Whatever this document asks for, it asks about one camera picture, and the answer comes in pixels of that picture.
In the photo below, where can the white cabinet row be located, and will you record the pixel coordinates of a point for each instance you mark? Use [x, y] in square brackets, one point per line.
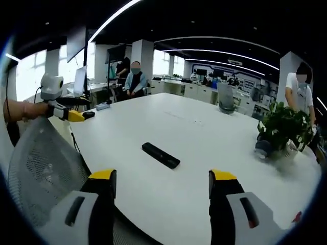
[194, 90]

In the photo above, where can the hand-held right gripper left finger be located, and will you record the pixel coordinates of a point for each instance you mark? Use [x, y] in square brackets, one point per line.
[84, 204]

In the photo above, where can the grey flat box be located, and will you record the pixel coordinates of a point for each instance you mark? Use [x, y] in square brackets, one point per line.
[102, 106]

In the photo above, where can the black remote control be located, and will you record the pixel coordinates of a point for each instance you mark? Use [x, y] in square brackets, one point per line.
[161, 155]

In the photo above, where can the black hanging screen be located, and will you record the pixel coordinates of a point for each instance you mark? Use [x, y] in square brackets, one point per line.
[75, 43]

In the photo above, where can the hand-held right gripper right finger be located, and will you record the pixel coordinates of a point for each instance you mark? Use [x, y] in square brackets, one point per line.
[237, 204]

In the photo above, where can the white computer monitor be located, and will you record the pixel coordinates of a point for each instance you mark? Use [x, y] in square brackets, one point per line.
[79, 80]

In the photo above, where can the grey mesh office chair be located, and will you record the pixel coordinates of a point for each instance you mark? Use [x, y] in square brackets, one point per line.
[43, 168]

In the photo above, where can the small black device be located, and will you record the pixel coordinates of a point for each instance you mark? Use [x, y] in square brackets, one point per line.
[88, 114]

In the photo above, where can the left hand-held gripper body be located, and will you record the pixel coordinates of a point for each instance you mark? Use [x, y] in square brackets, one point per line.
[51, 88]

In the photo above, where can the black monitor on stand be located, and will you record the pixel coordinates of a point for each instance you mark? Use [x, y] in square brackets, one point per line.
[115, 53]

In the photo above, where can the black pole stand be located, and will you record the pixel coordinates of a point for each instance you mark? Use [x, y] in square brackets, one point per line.
[86, 71]

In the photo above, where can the green potted plant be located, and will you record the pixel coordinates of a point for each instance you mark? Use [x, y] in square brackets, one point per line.
[283, 130]

